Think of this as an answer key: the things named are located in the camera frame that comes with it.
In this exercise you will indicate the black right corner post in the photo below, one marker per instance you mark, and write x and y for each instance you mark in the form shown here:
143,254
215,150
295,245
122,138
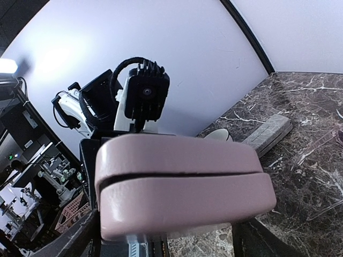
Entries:
248,33

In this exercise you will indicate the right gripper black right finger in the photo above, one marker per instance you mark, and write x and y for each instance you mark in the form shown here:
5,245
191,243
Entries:
252,238

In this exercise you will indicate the grey glasses case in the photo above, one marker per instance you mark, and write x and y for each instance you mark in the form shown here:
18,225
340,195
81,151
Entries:
263,139

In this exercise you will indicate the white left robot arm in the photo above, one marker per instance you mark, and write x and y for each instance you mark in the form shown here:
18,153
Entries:
89,108

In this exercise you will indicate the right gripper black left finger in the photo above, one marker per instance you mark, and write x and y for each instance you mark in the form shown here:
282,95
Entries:
83,236

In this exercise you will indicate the white ceramic bowl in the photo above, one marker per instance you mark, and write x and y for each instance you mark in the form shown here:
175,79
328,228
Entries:
221,135

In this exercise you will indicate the pink perforated basket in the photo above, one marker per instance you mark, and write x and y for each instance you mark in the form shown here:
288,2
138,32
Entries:
72,213

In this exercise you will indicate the clear frame dark-lens sunglasses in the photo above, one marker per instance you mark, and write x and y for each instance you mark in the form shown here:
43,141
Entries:
322,162

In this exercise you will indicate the pink glasses case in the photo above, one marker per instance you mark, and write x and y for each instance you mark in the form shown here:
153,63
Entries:
154,185

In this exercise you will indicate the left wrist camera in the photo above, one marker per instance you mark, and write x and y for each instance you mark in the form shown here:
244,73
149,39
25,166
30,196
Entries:
147,90

